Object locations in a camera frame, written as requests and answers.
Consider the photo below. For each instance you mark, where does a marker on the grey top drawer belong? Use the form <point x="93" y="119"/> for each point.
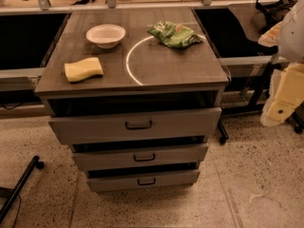
<point x="136" y="126"/>

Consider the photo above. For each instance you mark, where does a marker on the grey drawer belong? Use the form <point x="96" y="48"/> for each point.
<point x="140" y="157"/>
<point x="143" y="180"/>
<point x="136" y="126"/>

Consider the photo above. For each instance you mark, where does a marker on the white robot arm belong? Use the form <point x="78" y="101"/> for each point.
<point x="291" y="35"/>

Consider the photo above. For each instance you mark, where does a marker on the grey middle drawer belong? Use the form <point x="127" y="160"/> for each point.
<point x="140" y="157"/>

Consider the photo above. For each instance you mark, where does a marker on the grey drawer cabinet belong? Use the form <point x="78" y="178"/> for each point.
<point x="140" y="75"/>

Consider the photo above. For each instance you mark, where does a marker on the grey bottom drawer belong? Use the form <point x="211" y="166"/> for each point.
<point x="143" y="180"/>

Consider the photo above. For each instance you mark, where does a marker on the black headset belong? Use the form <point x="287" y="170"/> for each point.
<point x="274" y="12"/>

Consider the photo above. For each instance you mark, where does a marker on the black stand leg right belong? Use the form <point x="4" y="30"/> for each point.
<point x="223" y="134"/>

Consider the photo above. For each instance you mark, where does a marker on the black stand leg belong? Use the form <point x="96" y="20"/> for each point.
<point x="10" y="195"/>
<point x="223" y="134"/>

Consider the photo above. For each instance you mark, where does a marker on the dark side table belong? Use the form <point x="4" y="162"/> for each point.
<point x="254" y="25"/>

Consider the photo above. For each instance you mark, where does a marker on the green chip bag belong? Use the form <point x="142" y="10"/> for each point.
<point x="174" y="35"/>

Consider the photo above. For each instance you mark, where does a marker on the white bowl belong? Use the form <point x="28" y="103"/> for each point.
<point x="106" y="36"/>

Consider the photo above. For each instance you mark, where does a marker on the yellow sponge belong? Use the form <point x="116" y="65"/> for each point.
<point x="83" y="69"/>

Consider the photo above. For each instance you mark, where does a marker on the black stand leg left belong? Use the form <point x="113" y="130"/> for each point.
<point x="10" y="195"/>

